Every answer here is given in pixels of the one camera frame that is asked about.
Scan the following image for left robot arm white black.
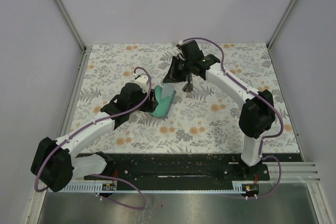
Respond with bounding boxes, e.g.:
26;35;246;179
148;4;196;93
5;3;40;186
30;82;158;192

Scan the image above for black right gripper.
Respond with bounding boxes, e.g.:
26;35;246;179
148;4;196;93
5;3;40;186
163;57;192;84

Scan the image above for floral table mat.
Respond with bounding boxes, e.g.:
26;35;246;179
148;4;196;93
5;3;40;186
71;42;299;153

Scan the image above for black sunglasses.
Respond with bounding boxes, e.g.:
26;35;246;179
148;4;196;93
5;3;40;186
183;74;193;93

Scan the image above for aluminium frame post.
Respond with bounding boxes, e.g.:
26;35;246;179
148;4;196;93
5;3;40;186
266;0;299;50
53;0;87;52

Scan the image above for blue-grey glasses case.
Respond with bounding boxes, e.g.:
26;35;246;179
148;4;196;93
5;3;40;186
150;85;176;119

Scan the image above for white slotted cable duct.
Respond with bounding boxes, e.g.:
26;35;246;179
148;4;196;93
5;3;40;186
60;182;259;194

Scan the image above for left aluminium frame post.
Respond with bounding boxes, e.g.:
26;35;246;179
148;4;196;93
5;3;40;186
53;0;87;52

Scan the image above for light blue cloth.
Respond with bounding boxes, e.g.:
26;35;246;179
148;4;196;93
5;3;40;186
161;83;175;99

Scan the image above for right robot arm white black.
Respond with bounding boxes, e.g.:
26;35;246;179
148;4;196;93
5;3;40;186
163;37;276;180

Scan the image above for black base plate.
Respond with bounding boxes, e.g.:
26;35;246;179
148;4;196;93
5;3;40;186
83;153;271;191

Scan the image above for right aluminium frame post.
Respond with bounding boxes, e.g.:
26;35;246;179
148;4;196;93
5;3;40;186
266;0;299;50

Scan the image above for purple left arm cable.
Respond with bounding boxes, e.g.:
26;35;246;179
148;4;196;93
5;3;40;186
34;67;152;210

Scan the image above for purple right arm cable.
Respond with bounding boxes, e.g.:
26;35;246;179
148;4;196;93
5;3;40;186
180;37;286;200

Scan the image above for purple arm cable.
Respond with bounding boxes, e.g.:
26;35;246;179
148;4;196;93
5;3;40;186
180;37;286;200
34;67;152;210

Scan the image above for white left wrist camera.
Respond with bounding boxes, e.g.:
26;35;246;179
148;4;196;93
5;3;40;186
134;75;149;93

